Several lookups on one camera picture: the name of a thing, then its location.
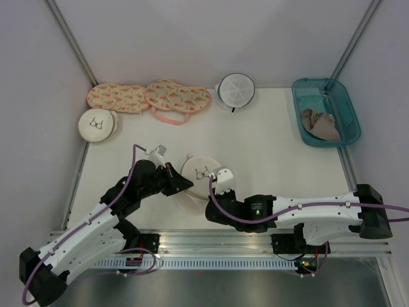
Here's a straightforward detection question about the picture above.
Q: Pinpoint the floral bra bag left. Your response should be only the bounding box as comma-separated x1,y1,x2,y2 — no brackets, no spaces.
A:
86,83,150,113

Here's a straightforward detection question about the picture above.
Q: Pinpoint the right frame post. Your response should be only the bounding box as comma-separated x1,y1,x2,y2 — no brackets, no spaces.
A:
330,0,383,79

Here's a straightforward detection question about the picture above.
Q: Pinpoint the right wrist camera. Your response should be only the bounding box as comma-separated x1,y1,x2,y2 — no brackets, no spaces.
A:
210,166,235,195

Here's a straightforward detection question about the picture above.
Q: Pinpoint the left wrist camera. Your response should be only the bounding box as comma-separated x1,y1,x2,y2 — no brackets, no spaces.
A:
145,145,167,167

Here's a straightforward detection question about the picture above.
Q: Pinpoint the white slotted cable duct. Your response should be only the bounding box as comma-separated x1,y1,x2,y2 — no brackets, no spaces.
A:
93,256,296,271

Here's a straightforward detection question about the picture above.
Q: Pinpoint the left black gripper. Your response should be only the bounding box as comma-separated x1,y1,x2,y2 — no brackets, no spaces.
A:
139,162,193,199

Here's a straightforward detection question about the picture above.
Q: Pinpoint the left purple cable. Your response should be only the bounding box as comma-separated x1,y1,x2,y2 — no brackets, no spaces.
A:
20,144,151,304

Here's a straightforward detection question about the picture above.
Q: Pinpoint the purple cable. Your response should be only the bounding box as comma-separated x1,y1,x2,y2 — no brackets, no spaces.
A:
20,144,151,304
207,178,409,223

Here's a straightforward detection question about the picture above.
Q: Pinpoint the white mesh laundry bag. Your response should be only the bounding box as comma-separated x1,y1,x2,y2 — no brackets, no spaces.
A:
215,73,256,113

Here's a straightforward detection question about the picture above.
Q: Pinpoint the beige round laundry bag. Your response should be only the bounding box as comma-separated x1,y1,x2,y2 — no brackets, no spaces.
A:
174,155,221,215

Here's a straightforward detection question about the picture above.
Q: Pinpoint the frame post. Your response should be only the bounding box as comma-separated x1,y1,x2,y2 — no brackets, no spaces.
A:
330,0,383,79
43,0,98,86

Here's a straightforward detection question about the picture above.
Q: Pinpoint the left frame post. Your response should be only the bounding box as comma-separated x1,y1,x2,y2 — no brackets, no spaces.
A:
43,0,98,86

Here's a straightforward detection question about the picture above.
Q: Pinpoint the beige bra in bin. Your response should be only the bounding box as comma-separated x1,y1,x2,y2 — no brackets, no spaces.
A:
302,109,341,141

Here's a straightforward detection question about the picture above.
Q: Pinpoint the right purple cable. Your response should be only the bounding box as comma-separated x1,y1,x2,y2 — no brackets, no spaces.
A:
207,178,409,223

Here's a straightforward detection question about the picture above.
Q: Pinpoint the teal plastic bin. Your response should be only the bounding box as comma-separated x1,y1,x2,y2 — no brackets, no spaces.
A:
291,78,361,148

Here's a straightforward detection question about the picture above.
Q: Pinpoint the beige glasses-print laundry bag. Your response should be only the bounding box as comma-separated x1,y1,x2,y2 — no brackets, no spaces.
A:
78,109,119,143

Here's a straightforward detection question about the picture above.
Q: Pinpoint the aluminium mounting rail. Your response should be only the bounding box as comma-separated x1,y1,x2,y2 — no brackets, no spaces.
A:
44,228,392,256

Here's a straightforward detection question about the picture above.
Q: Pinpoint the floral bra bag pink handle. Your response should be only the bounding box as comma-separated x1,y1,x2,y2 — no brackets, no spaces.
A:
145,79,211,125

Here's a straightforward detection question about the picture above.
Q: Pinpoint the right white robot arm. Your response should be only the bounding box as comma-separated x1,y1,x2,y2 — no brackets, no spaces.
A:
205,184,392,253

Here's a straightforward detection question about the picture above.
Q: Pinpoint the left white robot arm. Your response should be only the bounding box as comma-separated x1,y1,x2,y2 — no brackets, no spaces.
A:
19,160,194,306

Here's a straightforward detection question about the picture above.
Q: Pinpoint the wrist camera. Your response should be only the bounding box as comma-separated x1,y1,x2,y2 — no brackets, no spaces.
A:
210,166,235,195
145,145,167,167

